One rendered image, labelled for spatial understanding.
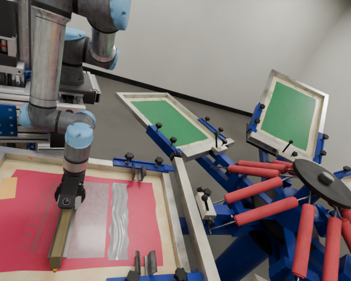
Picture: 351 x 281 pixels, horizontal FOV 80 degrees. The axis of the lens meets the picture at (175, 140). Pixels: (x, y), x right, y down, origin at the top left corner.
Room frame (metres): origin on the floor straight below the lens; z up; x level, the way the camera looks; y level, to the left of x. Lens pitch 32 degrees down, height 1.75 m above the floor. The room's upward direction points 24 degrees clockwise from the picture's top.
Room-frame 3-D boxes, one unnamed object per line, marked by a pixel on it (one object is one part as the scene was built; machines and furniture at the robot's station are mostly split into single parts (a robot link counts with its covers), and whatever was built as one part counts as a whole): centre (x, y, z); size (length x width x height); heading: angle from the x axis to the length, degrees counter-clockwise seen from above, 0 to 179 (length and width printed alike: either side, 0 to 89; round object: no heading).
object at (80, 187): (0.49, 0.27, 1.14); 0.09 x 0.08 x 0.12; 25
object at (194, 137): (1.46, 0.00, 1.05); 1.08 x 0.61 x 0.23; 55
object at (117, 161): (0.85, 0.11, 0.97); 0.30 x 0.05 x 0.07; 115
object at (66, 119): (0.57, 0.33, 1.29); 0.11 x 0.11 x 0.08; 25
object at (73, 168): (0.48, 0.27, 1.22); 0.08 x 0.08 x 0.05
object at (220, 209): (0.73, -0.30, 1.02); 0.17 x 0.06 x 0.05; 115
